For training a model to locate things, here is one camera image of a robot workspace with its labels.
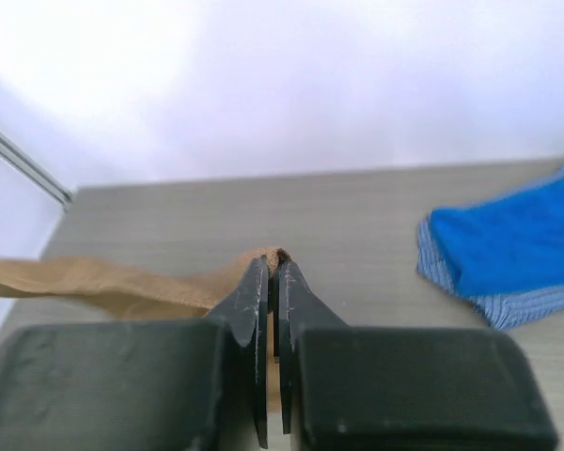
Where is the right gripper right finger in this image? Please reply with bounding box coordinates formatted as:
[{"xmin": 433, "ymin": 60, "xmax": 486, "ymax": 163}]
[{"xmin": 273, "ymin": 261, "xmax": 559, "ymax": 450}]

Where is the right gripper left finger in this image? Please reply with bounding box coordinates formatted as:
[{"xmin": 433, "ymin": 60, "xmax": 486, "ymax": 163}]
[{"xmin": 0, "ymin": 257, "xmax": 269, "ymax": 450}]

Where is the brown cloth napkin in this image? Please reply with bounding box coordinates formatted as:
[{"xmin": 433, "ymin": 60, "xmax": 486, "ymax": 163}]
[{"xmin": 0, "ymin": 246, "xmax": 293, "ymax": 405}]

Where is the blue white checkered cloth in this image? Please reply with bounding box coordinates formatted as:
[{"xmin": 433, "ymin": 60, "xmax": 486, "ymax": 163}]
[{"xmin": 416, "ymin": 164, "xmax": 564, "ymax": 330}]

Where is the blue folded cloth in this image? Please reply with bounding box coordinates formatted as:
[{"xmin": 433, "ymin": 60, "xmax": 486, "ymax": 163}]
[{"xmin": 429, "ymin": 177, "xmax": 564, "ymax": 297}]

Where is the left aluminium frame post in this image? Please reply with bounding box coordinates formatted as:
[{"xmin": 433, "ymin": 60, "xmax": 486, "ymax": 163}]
[{"xmin": 0, "ymin": 133, "xmax": 73, "ymax": 210}]

